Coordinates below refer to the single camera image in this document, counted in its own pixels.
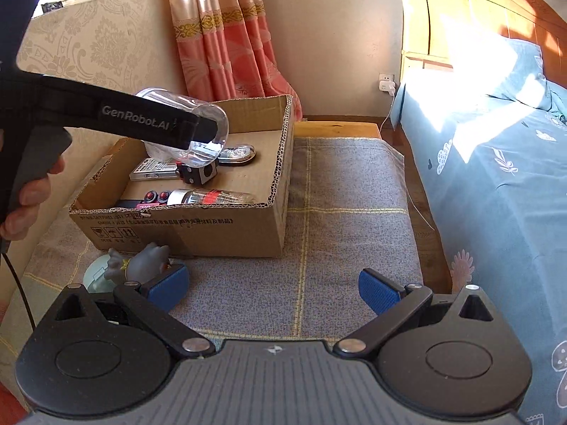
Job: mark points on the white wall socket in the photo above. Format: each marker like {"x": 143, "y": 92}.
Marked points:
{"x": 386, "y": 76}

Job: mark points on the brown cardboard box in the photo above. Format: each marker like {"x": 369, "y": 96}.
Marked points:
{"x": 248, "y": 230}

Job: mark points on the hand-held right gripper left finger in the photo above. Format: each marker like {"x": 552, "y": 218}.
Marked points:
{"x": 168, "y": 285}

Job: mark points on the white box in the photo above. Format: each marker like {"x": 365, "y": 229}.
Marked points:
{"x": 153, "y": 170}

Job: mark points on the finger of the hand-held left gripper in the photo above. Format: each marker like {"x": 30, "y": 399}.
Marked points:
{"x": 203, "y": 130}

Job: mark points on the black cube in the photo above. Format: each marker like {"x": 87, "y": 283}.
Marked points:
{"x": 200, "y": 173}

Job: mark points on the clear oval plastic case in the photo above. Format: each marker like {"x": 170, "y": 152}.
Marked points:
{"x": 238, "y": 155}

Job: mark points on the blue pillow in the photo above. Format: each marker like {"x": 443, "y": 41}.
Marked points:
{"x": 525, "y": 75}

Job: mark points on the dark object on windowsill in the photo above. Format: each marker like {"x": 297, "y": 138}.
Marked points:
{"x": 52, "y": 6}

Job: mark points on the grey toy figure green base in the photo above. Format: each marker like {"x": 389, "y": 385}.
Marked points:
{"x": 137, "y": 265}

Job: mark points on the red black toy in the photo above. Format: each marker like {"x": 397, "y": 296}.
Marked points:
{"x": 155, "y": 198}

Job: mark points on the grey checked cloth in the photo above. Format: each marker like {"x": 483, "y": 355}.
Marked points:
{"x": 336, "y": 230}

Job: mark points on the wooden bed headboard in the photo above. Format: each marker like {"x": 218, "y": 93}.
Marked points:
{"x": 465, "y": 13}

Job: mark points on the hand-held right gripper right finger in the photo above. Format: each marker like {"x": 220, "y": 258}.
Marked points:
{"x": 380, "y": 291}

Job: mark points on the white charger plug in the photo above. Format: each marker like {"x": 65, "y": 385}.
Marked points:
{"x": 387, "y": 87}

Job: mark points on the blue floral bedsheet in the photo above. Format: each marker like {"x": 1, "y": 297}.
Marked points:
{"x": 496, "y": 195}

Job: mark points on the person's left hand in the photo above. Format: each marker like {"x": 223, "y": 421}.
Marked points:
{"x": 31, "y": 197}

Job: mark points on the clear bottle red label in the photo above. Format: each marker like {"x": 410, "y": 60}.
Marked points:
{"x": 212, "y": 197}

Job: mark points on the pink patterned curtain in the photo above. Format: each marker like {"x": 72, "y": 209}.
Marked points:
{"x": 221, "y": 40}

